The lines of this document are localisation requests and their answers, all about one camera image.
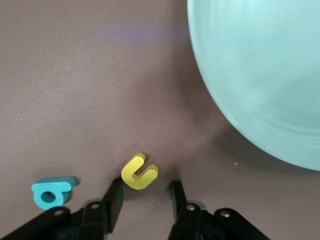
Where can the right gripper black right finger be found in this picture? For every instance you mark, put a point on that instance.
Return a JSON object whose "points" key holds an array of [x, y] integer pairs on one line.
{"points": [[185, 220]]}

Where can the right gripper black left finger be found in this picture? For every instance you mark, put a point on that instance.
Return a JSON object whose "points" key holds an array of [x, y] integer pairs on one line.
{"points": [[110, 210]]}

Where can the yellow foam letter u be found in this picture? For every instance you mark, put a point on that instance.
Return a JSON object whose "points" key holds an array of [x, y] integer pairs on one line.
{"points": [[132, 180]]}

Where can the teal foam letter b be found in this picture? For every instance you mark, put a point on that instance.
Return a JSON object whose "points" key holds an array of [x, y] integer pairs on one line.
{"points": [[57, 186]]}

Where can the brown table cover sheet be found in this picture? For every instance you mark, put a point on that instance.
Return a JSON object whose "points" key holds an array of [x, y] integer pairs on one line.
{"points": [[75, 75]]}

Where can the pale green plate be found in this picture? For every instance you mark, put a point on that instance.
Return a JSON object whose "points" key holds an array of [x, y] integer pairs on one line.
{"points": [[262, 75]]}

